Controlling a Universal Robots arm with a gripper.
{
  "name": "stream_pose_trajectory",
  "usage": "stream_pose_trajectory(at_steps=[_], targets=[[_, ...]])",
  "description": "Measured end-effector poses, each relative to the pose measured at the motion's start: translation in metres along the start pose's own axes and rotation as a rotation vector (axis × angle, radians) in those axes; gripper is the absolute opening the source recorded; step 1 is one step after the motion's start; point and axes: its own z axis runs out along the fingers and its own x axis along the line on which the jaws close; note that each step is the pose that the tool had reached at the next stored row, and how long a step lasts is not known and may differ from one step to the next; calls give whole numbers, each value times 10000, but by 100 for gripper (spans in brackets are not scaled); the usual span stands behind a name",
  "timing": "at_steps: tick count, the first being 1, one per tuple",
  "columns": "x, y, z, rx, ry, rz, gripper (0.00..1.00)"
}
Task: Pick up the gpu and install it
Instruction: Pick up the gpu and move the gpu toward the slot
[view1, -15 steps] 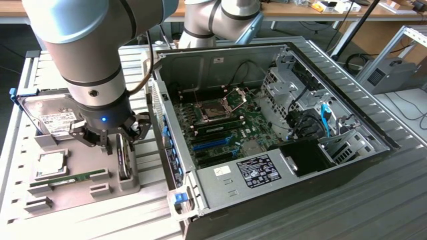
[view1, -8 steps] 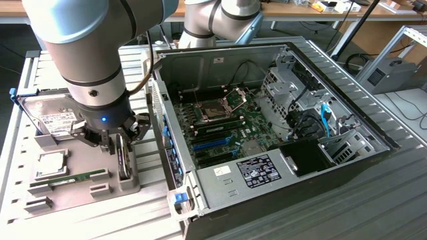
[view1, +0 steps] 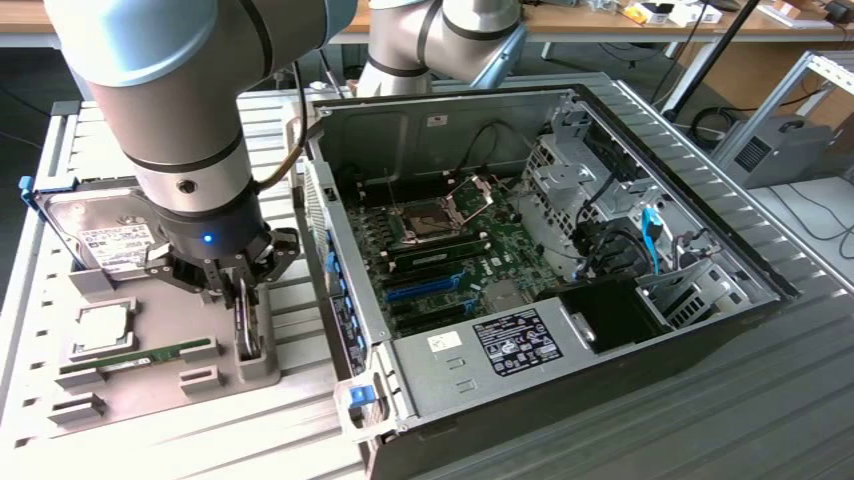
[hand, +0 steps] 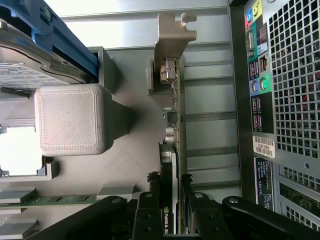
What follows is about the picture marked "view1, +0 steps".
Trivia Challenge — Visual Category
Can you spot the blue SATA wire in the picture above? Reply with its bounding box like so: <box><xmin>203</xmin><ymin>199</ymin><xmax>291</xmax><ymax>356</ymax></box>
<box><xmin>638</xmin><ymin>206</ymin><xmax>667</xmax><ymax>277</ymax></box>

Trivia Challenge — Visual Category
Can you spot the blue expansion slot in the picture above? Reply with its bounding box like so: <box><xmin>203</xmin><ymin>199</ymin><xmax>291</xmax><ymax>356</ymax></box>
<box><xmin>382</xmin><ymin>268</ymin><xmax>470</xmax><ymax>303</ymax></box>

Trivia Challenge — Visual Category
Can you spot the silver CPU chip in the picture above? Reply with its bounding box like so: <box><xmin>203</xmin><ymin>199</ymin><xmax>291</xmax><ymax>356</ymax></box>
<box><xmin>71</xmin><ymin>304</ymin><xmax>133</xmax><ymax>352</ymax></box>

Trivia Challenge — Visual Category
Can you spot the socket locking lever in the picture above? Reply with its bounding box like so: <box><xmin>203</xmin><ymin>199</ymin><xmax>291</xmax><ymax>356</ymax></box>
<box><xmin>384</xmin><ymin>167</ymin><xmax>404</xmax><ymax>215</ymax></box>

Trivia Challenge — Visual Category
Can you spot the black stand pole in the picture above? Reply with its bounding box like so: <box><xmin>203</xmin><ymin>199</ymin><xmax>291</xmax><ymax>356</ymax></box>
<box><xmin>658</xmin><ymin>0</ymin><xmax>763</xmax><ymax>120</ymax></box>

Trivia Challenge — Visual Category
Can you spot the CPU socket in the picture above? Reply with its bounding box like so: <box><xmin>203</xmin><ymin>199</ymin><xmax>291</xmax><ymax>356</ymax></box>
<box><xmin>396</xmin><ymin>199</ymin><xmax>463</xmax><ymax>245</ymax></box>

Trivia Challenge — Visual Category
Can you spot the metal socket cover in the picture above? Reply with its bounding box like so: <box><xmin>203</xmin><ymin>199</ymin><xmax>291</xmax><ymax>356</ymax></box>
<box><xmin>444</xmin><ymin>173</ymin><xmax>500</xmax><ymax>227</ymax></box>

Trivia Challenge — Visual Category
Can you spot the metal disk bay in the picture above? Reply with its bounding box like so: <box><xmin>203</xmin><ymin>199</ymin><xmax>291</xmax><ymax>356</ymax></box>
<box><xmin>519</xmin><ymin>130</ymin><xmax>643</xmax><ymax>262</ymax></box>

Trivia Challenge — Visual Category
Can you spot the aluminium profile frame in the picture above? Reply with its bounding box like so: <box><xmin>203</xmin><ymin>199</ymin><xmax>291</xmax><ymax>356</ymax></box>
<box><xmin>710</xmin><ymin>48</ymin><xmax>854</xmax><ymax>166</ymax></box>

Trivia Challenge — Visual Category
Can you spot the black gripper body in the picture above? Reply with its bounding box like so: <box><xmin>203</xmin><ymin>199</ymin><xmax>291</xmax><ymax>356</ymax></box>
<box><xmin>154</xmin><ymin>192</ymin><xmax>272</xmax><ymax>262</ymax></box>

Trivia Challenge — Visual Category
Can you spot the low-profile NVIDIA graphics card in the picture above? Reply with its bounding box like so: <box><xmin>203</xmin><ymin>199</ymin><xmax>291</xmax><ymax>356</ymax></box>
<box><xmin>223</xmin><ymin>272</ymin><xmax>267</xmax><ymax>362</ymax></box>

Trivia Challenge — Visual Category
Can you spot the green RAM stick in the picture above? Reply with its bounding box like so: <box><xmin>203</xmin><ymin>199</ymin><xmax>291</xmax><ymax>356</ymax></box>
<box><xmin>59</xmin><ymin>337</ymin><xmax>212</xmax><ymax>376</ymax></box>

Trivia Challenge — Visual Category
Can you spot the silver hard disk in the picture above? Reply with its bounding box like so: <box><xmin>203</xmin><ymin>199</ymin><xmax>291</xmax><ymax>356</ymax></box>
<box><xmin>32</xmin><ymin>187</ymin><xmax>183</xmax><ymax>282</ymax></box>

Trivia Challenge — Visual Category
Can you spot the grey power supply unit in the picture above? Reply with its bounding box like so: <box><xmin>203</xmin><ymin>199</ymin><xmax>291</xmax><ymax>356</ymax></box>
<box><xmin>390</xmin><ymin>294</ymin><xmax>597</xmax><ymax>422</ymax></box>

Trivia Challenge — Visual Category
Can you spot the green Dell motherboard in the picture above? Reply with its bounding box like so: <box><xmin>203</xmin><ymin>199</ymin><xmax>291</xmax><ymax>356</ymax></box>
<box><xmin>343</xmin><ymin>174</ymin><xmax>569</xmax><ymax>342</ymax></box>

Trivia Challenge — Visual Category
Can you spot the blue plastic disk carrier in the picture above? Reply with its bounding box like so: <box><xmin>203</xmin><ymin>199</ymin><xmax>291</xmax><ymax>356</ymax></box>
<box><xmin>17</xmin><ymin>172</ymin><xmax>159</xmax><ymax>274</ymax></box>

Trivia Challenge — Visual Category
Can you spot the grey plastic parts rack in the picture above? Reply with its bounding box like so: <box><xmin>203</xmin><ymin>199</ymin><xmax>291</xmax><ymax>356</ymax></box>
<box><xmin>43</xmin><ymin>267</ymin><xmax>282</xmax><ymax>440</ymax></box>

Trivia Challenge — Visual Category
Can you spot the yellow white small box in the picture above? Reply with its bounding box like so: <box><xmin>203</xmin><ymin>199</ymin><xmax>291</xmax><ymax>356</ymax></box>
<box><xmin>630</xmin><ymin>1</ymin><xmax>677</xmax><ymax>27</ymax></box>

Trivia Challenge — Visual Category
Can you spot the wooden desk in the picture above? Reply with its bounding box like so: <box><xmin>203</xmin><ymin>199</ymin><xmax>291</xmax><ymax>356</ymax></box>
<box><xmin>0</xmin><ymin>0</ymin><xmax>854</xmax><ymax>49</ymax></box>

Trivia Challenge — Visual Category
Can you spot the open black PC case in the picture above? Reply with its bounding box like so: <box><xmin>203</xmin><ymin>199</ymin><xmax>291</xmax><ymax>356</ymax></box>
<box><xmin>283</xmin><ymin>82</ymin><xmax>802</xmax><ymax>480</ymax></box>

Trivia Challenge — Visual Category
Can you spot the grey computer tower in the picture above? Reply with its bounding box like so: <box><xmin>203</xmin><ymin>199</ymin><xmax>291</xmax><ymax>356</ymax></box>
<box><xmin>731</xmin><ymin>115</ymin><xmax>841</xmax><ymax>190</ymax></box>

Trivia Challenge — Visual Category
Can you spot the coiled black cable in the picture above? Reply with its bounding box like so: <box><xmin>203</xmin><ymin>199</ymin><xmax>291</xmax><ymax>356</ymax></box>
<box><xmin>689</xmin><ymin>106</ymin><xmax>741</xmax><ymax>150</ymax></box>

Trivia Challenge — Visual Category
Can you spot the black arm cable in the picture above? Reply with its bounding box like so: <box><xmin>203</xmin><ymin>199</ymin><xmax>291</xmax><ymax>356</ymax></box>
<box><xmin>255</xmin><ymin>59</ymin><xmax>316</xmax><ymax>192</ymax></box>

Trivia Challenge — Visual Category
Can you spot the black looped wire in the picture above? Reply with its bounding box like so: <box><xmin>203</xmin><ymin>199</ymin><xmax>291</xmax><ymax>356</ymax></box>
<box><xmin>463</xmin><ymin>121</ymin><xmax>514</xmax><ymax>177</ymax></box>

